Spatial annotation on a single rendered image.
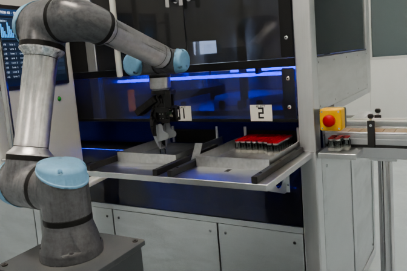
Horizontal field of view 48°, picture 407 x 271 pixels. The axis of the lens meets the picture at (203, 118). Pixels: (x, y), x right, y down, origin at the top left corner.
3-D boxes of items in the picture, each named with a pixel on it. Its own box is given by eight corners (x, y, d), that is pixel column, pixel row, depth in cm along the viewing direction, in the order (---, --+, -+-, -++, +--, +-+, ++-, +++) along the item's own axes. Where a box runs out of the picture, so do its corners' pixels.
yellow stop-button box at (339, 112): (326, 126, 162) (324, 106, 161) (346, 127, 159) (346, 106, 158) (319, 130, 156) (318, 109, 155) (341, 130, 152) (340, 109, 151)
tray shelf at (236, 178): (160, 146, 202) (160, 142, 202) (318, 152, 167) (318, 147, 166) (81, 175, 161) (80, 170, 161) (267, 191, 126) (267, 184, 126)
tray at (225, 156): (240, 145, 182) (240, 136, 182) (304, 147, 169) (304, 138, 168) (196, 166, 153) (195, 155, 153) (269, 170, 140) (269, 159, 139)
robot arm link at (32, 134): (23, 212, 108) (48, -12, 114) (-15, 205, 116) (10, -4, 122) (63, 210, 118) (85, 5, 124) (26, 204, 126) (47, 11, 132)
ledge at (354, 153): (329, 149, 171) (328, 144, 170) (365, 150, 164) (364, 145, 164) (317, 158, 159) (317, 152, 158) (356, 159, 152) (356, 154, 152)
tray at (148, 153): (169, 143, 199) (169, 135, 199) (223, 144, 186) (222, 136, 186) (117, 161, 170) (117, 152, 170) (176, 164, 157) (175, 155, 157)
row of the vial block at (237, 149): (237, 151, 170) (235, 139, 169) (283, 153, 161) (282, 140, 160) (234, 152, 168) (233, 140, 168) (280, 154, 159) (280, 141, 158)
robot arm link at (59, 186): (65, 225, 103) (57, 167, 101) (26, 218, 110) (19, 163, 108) (103, 208, 113) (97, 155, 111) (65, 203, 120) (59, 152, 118)
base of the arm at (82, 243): (72, 271, 102) (67, 228, 101) (25, 261, 110) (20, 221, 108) (116, 244, 115) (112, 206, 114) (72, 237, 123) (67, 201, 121)
